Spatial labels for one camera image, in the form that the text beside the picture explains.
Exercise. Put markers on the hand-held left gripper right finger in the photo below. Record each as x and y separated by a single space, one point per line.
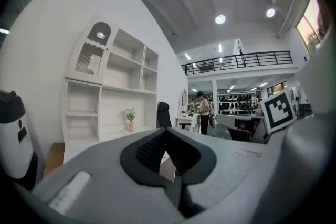
231 178

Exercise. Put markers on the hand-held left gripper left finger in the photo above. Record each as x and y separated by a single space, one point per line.
99 173

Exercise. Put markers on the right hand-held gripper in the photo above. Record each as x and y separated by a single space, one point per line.
278 110

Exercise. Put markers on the white table top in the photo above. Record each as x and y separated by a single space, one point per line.
115 131

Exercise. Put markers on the rack of dark items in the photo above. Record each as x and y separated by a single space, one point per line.
236 103

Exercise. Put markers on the white dressing table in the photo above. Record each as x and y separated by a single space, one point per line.
187 120

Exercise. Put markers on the oval white mirror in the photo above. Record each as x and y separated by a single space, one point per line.
183 98

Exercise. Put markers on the brown cardboard box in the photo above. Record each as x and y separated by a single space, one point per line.
53 158

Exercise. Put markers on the pink vase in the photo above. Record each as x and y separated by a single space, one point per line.
131 126

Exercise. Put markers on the black balcony railing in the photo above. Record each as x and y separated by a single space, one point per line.
236 60

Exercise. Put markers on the black office chair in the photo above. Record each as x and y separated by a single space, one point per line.
163 115

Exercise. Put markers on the white flower bouquet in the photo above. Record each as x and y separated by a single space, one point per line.
131 113

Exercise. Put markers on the white shelf unit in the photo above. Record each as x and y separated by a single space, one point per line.
84 97

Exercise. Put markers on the round ceiling light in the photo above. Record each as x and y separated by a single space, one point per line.
220 19
270 12

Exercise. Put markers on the large window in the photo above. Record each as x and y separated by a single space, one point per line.
311 26

